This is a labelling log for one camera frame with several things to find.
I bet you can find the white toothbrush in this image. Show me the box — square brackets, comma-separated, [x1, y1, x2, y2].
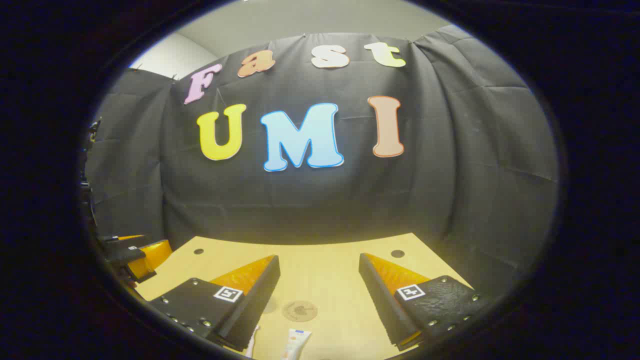
[244, 324, 261, 359]

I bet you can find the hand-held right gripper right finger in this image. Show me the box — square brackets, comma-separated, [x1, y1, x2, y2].
[358, 252, 490, 352]

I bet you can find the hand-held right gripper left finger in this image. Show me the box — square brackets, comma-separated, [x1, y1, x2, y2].
[148, 254, 281, 352]

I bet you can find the light wooden desktop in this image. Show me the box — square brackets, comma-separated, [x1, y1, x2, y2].
[134, 232, 476, 360]

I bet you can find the round cork coaster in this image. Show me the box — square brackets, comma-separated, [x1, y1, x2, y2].
[282, 300, 319, 323]

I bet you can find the white toothpaste tube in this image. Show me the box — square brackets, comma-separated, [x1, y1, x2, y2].
[281, 328, 313, 360]

